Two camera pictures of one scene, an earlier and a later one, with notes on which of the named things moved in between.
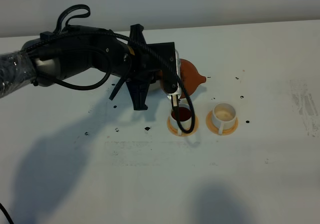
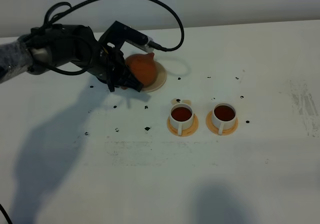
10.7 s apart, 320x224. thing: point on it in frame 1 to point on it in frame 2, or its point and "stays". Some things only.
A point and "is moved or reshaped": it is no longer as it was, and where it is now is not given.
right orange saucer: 214,131 stays
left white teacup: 185,117 stays
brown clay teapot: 189,78 is moved or reshaped
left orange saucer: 174,131 stays
